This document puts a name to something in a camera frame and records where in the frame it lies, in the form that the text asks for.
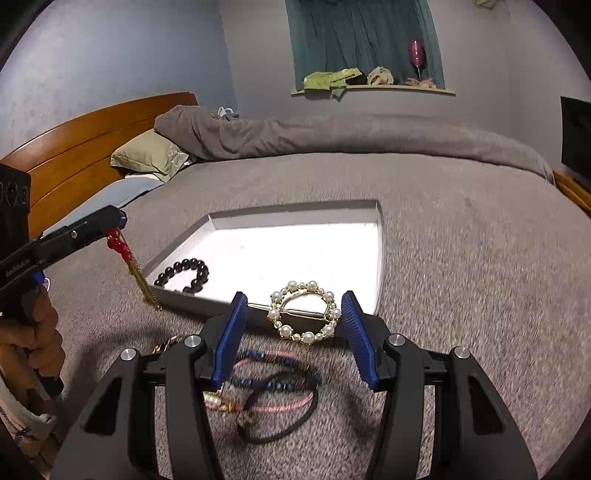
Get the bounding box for grey bed cover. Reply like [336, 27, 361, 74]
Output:
[41, 152, 591, 480]

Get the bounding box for red gold tassel earring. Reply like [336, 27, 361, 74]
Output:
[105, 227, 163, 312]

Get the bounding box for black bead bracelet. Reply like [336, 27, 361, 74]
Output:
[154, 259, 211, 296]

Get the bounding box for black screen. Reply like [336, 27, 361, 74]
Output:
[560, 95, 591, 182]

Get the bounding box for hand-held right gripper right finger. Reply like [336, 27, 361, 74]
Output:
[341, 291, 539, 480]

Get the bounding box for teal window curtain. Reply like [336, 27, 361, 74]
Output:
[285, 0, 447, 89]

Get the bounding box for wooden bed headboard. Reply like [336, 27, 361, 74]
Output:
[0, 92, 199, 241]

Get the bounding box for green cloth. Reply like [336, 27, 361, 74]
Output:
[303, 68, 364, 98]

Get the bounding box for gold chain piece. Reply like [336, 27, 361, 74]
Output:
[148, 336, 182, 355]

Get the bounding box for white printed bag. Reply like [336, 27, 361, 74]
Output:
[0, 369, 63, 476]

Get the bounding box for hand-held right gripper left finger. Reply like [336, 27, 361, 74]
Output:
[51, 292, 249, 480]

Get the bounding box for grey blue pillow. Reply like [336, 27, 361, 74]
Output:
[41, 176, 165, 237]

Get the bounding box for wooden side furniture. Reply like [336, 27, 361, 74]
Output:
[553, 170, 591, 209]

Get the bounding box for olive green pillow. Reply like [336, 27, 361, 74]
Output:
[110, 128, 193, 182]

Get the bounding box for rolled grey duvet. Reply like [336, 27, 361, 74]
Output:
[154, 104, 556, 186]

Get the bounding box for blue bead pink necklace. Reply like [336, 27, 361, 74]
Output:
[230, 348, 324, 415]

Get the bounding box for wooden window sill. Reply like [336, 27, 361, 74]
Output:
[291, 84, 456, 97]

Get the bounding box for round pearl gold brooch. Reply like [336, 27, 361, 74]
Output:
[248, 280, 343, 345]

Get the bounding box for beige cloth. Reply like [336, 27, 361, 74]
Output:
[367, 66, 400, 86]

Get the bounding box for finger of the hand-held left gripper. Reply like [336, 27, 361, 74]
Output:
[31, 205, 128, 267]

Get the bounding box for white shallow box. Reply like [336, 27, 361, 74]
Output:
[141, 199, 386, 320]

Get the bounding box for black elastic hair tie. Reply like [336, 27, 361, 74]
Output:
[236, 373, 320, 445]

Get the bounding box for person's left hand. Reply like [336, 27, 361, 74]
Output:
[0, 291, 66, 379]

